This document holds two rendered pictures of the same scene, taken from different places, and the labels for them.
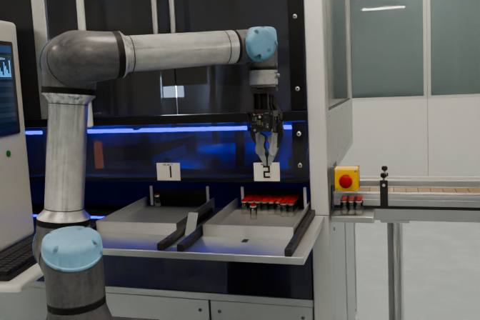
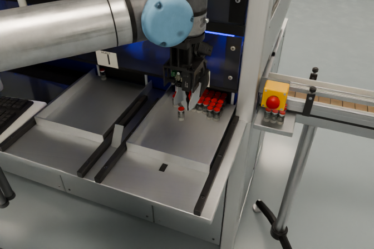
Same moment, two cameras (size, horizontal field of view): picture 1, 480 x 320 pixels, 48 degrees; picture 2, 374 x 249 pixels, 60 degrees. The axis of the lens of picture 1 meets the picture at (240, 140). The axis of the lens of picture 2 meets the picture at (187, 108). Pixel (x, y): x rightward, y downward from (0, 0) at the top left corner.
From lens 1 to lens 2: 0.85 m
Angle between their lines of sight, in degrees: 31
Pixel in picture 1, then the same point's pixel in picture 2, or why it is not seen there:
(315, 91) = (257, 6)
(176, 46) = (12, 45)
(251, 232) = (170, 159)
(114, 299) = not seen: hidden behind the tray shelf
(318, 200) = (244, 109)
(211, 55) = (83, 48)
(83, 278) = not seen: outside the picture
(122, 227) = (57, 126)
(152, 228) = (82, 134)
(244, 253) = (156, 199)
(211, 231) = (134, 148)
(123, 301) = not seen: hidden behind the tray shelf
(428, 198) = (350, 115)
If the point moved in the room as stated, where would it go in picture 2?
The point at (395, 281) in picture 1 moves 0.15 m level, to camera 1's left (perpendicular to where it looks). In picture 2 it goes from (299, 162) to (261, 159)
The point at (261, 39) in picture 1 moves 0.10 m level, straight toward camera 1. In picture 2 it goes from (167, 19) to (152, 53)
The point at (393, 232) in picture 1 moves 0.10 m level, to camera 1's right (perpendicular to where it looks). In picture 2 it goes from (309, 130) to (336, 132)
